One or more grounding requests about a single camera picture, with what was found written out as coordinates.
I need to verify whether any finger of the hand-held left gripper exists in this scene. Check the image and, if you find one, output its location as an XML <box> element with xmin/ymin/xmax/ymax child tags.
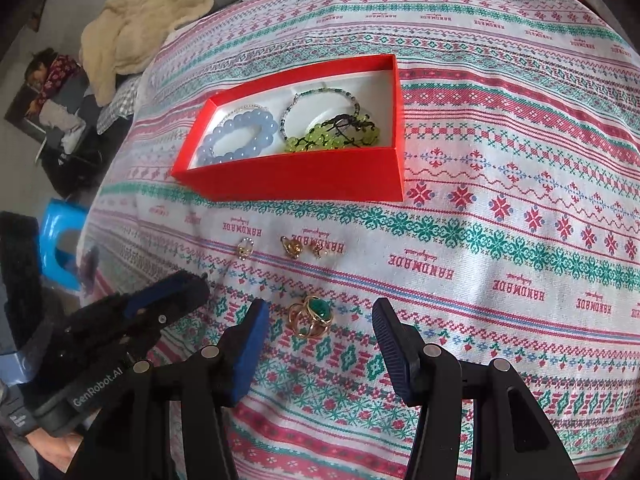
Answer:
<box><xmin>122</xmin><ymin>270</ymin><xmax>211</xmax><ymax>324</ymax></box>

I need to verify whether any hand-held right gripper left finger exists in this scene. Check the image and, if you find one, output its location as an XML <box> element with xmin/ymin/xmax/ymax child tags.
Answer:
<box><xmin>75</xmin><ymin>299</ymin><xmax>271</xmax><ymax>480</ymax></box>

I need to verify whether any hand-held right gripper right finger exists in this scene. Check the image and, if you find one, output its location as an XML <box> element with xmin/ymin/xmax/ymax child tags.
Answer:
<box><xmin>372</xmin><ymin>298</ymin><xmax>568</xmax><ymax>480</ymax></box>

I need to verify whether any gold ring with green stone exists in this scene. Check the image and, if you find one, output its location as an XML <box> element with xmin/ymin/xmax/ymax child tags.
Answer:
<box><xmin>288</xmin><ymin>296</ymin><xmax>333</xmax><ymax>338</ymax></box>

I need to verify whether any red jewelry box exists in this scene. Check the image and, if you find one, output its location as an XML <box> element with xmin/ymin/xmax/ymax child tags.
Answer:
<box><xmin>171</xmin><ymin>54</ymin><xmax>405</xmax><ymax>203</ymax></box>

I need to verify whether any person's left hand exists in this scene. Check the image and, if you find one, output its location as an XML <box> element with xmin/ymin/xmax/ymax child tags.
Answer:
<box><xmin>22</xmin><ymin>430</ymin><xmax>83</xmax><ymax>476</ymax></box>

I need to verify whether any blue plastic stool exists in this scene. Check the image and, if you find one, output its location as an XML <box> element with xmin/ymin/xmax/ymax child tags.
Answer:
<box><xmin>39</xmin><ymin>199</ymin><xmax>91</xmax><ymax>292</ymax></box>

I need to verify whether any grey plaid cloth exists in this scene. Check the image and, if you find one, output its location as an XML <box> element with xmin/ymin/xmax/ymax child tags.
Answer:
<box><xmin>96</xmin><ymin>76</ymin><xmax>143</xmax><ymax>136</ymax></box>

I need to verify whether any patterned red green bedsheet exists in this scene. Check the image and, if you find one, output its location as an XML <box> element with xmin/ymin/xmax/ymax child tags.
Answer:
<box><xmin>82</xmin><ymin>0</ymin><xmax>640</xmax><ymax>480</ymax></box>

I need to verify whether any beige quilted blanket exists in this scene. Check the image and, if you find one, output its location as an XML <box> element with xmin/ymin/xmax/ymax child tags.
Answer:
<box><xmin>80</xmin><ymin>0</ymin><xmax>213</xmax><ymax>106</ymax></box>

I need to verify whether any pale blue bead bracelet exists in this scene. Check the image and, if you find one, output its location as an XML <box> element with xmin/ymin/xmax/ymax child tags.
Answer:
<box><xmin>198</xmin><ymin>112</ymin><xmax>277</xmax><ymax>167</ymax></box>

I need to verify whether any green bead bracelet black cord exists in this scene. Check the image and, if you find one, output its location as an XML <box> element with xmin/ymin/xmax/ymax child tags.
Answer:
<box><xmin>285</xmin><ymin>112</ymin><xmax>382</xmax><ymax>154</ymax></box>

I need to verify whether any thin pearl bracelet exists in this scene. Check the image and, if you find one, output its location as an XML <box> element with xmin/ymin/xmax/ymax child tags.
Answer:
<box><xmin>222</xmin><ymin>104</ymin><xmax>268</xmax><ymax>118</ymax></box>

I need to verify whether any thin dark bead bracelet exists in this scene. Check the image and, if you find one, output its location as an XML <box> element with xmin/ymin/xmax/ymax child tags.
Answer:
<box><xmin>280</xmin><ymin>88</ymin><xmax>362</xmax><ymax>141</ymax></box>

